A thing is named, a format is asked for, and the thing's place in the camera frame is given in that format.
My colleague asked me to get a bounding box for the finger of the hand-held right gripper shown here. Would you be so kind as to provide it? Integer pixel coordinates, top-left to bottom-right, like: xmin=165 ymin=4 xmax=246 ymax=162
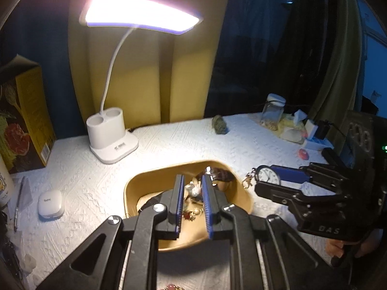
xmin=270 ymin=162 xmax=349 ymax=188
xmin=254 ymin=182 xmax=306 ymax=203

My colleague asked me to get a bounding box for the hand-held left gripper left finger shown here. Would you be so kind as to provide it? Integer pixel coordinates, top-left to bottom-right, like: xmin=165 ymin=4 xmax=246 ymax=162
xmin=36 ymin=174 xmax=186 ymax=290

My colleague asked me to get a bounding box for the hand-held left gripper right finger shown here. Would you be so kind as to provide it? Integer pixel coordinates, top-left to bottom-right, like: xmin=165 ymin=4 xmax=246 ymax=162
xmin=201 ymin=174 xmax=348 ymax=290

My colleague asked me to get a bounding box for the silver pocket watch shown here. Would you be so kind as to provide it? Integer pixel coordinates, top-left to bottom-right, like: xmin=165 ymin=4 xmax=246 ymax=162
xmin=242 ymin=165 xmax=283 ymax=189

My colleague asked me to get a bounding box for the tan oval tray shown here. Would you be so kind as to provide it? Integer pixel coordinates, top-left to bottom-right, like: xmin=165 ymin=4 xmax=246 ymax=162
xmin=123 ymin=159 xmax=255 ymax=253

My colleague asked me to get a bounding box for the person's right hand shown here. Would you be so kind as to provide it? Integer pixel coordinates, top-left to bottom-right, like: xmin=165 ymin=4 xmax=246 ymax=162
xmin=326 ymin=238 xmax=377 ymax=267

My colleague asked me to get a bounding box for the clear plastic bag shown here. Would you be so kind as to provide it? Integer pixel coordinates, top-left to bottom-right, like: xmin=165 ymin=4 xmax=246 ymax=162
xmin=277 ymin=112 xmax=306 ymax=145

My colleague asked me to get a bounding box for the small black box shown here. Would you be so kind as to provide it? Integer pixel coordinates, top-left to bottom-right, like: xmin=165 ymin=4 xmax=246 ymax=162
xmin=314 ymin=120 xmax=334 ymax=140

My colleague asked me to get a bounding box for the glass jar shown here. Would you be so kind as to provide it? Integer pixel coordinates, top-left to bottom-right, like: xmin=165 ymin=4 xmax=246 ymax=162
xmin=259 ymin=93 xmax=286 ymax=131

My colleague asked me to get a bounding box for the grey-green stone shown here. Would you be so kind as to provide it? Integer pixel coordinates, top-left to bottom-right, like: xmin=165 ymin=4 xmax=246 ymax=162
xmin=212 ymin=114 xmax=230 ymax=135

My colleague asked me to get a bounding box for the white textured tablecloth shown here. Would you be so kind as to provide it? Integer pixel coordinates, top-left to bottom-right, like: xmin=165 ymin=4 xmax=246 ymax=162
xmin=6 ymin=110 xmax=357 ymax=290

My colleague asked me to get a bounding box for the white desk lamp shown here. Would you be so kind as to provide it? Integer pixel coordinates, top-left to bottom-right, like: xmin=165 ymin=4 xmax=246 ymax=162
xmin=79 ymin=0 xmax=203 ymax=165

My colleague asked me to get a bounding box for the white earbuds case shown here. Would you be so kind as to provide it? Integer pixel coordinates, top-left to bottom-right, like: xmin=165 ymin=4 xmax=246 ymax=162
xmin=37 ymin=189 xmax=66 ymax=222

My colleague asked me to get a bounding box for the dark green hanging cloth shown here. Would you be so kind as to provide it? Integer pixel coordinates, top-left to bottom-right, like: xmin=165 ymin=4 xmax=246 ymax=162
xmin=307 ymin=0 xmax=365 ymax=123

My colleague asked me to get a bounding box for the small white crumpled object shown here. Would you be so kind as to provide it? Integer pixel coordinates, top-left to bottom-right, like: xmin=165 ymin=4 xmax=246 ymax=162
xmin=22 ymin=254 xmax=37 ymax=275

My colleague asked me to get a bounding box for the silver pen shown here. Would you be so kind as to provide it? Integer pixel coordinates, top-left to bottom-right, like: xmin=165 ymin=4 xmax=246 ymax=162
xmin=14 ymin=175 xmax=25 ymax=233

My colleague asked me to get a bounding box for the white bottle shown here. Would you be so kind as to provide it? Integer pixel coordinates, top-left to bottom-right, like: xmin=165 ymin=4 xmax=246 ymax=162
xmin=0 ymin=153 xmax=15 ymax=210

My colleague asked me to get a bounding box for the yellow printed cardboard box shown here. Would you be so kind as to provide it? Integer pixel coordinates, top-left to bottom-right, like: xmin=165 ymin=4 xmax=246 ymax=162
xmin=0 ymin=54 xmax=57 ymax=174

